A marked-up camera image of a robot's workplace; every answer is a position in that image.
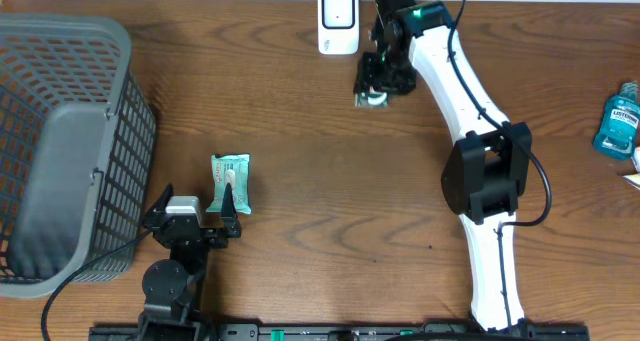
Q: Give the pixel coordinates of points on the teal wet wipes pack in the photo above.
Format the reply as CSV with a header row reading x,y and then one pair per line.
x,y
231,170

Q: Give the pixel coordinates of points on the orange snack bag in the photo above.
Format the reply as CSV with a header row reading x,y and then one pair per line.
x,y
634,179

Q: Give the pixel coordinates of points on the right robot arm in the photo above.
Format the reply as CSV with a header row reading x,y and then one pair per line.
x,y
486,171

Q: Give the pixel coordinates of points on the white barcode scanner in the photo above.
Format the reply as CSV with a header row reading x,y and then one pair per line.
x,y
338,27

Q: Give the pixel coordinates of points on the teal mouthwash bottle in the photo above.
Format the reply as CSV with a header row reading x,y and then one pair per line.
x,y
617,134

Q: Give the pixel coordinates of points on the small green box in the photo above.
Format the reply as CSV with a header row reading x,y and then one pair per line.
x,y
371,100

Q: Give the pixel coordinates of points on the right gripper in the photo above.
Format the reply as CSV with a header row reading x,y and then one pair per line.
x,y
365,76

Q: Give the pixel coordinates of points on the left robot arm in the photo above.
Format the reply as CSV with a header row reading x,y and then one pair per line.
x,y
173,286

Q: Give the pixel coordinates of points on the grey plastic basket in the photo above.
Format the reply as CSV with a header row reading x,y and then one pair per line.
x,y
77,139

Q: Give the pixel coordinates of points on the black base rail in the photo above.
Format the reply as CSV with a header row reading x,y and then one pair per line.
x,y
253,332

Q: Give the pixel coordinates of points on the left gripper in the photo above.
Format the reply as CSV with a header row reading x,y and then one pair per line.
x,y
216,239

